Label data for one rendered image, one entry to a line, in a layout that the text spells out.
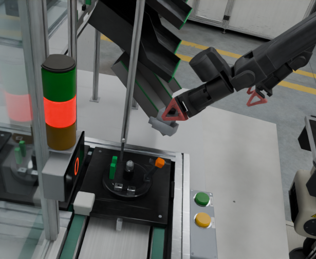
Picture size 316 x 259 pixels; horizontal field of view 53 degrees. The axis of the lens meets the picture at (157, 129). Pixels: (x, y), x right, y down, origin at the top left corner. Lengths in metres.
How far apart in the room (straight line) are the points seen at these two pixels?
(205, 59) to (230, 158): 0.56
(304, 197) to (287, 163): 1.48
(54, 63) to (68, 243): 0.47
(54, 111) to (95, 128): 0.73
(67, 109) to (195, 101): 0.40
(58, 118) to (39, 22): 0.15
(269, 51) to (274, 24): 4.16
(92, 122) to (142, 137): 0.21
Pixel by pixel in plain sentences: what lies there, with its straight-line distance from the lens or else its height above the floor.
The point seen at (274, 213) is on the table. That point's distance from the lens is 1.13.
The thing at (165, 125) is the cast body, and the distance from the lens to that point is 0.88.
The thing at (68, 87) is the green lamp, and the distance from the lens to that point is 0.49.
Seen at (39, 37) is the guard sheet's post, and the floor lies 1.46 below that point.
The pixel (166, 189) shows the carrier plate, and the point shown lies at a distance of 0.90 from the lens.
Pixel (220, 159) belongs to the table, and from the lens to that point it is 1.22.
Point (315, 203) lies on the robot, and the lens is 1.33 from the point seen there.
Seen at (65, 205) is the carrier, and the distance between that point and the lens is 0.85.
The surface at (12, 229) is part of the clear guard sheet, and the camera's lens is 0.54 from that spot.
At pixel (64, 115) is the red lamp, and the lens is 0.52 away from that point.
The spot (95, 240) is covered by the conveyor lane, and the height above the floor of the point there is 0.92.
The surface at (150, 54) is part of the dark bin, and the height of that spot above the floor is 1.23.
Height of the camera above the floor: 1.65
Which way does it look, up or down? 38 degrees down
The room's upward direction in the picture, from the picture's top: 12 degrees clockwise
